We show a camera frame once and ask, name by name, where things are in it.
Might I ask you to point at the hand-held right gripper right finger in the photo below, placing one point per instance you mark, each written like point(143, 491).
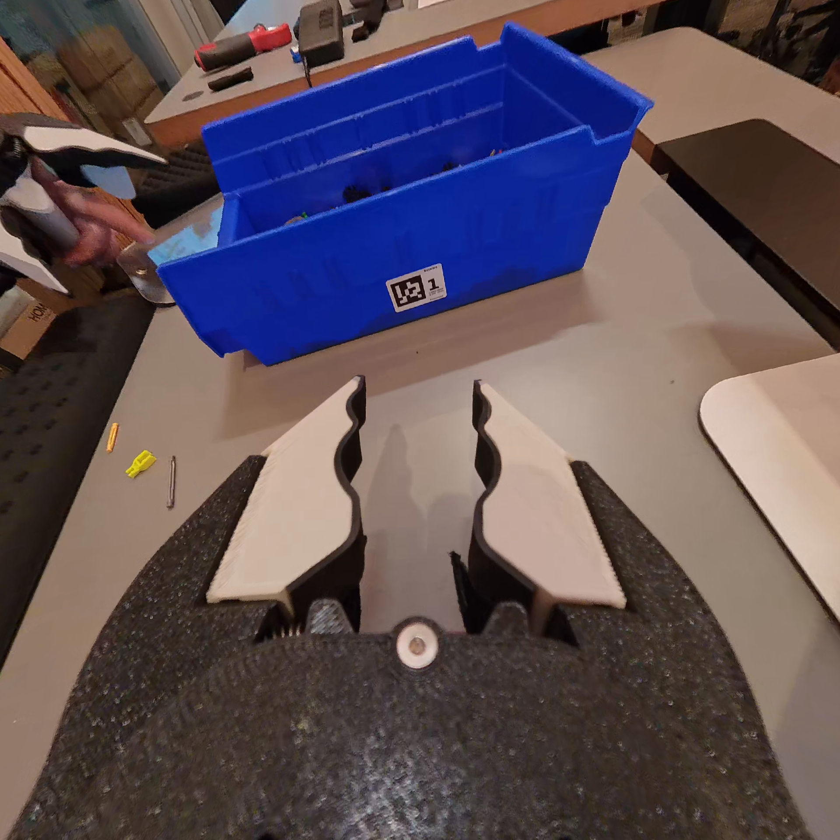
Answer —
point(544, 512)

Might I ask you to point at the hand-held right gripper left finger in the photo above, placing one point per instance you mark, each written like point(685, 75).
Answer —
point(289, 512)

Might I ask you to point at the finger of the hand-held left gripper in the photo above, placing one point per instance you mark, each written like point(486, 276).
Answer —
point(26, 259)
point(79, 139)

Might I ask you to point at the thin grey plastic rod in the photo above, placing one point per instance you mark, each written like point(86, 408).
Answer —
point(170, 482)

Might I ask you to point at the yellow-green plastic connector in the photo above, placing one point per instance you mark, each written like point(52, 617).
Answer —
point(141, 463)

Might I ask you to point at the blue plastic storage bin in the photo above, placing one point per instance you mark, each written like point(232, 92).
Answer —
point(328, 282)

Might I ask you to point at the pile of colourful construction pieces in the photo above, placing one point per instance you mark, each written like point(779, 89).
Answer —
point(358, 193)

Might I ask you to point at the person's left hand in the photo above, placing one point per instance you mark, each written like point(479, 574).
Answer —
point(105, 226)

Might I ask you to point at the printed cardboard box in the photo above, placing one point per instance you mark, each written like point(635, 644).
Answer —
point(33, 321)

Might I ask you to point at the stacked cardboard boxes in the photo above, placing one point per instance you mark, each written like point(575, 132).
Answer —
point(111, 79)

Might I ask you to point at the wooden slatted panel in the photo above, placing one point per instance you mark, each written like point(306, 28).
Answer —
point(26, 85)

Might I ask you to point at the black ribbed foam cushion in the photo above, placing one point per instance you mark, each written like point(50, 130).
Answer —
point(177, 184)

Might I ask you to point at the tablet in clear case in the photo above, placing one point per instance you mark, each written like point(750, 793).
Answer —
point(187, 239)

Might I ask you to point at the black foam roll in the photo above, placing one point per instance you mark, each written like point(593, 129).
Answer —
point(229, 79)

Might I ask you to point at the black perforated mat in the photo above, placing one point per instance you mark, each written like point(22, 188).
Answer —
point(52, 420)

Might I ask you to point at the red and black tool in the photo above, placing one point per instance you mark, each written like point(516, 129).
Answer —
point(229, 52)

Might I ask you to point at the short yellow plastic rod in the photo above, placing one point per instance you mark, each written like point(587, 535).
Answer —
point(113, 438)

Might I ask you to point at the wood edged table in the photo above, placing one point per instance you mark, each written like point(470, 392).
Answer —
point(275, 85)

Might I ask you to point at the white book stand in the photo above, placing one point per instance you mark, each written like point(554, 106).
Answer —
point(781, 459)

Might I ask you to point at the black power adapter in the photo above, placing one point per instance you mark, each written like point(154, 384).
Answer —
point(321, 33)

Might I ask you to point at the dark brown seat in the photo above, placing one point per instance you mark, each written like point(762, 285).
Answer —
point(761, 197)

